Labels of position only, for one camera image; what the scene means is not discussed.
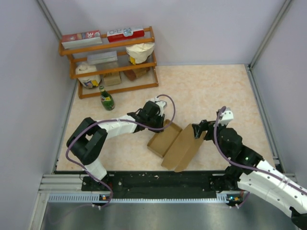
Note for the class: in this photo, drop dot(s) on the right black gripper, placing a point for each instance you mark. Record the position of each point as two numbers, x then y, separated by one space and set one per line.
204 125

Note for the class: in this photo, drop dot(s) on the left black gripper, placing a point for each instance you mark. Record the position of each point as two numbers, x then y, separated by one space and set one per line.
160 120

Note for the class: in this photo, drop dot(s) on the brown cardboard box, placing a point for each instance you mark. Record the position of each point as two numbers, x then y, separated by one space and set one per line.
176 146

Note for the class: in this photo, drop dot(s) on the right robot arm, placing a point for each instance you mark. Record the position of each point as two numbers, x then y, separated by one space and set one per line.
259 172

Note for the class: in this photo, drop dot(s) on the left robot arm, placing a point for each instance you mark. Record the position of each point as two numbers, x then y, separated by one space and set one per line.
88 139

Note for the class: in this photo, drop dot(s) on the clear plastic box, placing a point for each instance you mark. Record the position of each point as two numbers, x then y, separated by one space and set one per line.
102 57

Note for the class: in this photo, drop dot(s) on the red white wrap box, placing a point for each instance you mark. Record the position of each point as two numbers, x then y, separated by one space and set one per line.
125 34

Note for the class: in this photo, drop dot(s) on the red grey foil box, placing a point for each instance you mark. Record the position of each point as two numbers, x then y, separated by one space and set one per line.
70 41

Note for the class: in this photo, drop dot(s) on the brown bread pieces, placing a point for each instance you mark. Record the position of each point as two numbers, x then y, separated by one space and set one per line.
134 74

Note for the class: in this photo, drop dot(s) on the green glass bottle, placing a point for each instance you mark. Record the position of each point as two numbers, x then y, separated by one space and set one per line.
106 99

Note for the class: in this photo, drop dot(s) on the tan cardboard packet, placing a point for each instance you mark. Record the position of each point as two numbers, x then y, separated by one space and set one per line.
112 78

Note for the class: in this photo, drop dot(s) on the white paper bag upper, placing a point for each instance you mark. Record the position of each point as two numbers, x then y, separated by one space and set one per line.
139 53

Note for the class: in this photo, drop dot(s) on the wooden shelf rack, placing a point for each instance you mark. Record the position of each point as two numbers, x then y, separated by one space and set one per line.
121 60

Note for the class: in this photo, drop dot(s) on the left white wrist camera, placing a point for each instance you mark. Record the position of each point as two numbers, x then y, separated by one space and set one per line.
162 105

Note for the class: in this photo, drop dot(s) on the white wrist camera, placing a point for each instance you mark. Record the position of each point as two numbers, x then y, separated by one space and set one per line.
226 117
162 105

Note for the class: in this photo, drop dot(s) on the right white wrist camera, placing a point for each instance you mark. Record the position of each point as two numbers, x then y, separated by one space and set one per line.
226 117

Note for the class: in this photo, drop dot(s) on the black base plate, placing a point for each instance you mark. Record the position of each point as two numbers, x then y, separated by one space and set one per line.
163 184

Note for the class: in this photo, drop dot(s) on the aluminium front rail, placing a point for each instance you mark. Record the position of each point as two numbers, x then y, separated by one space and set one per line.
68 188

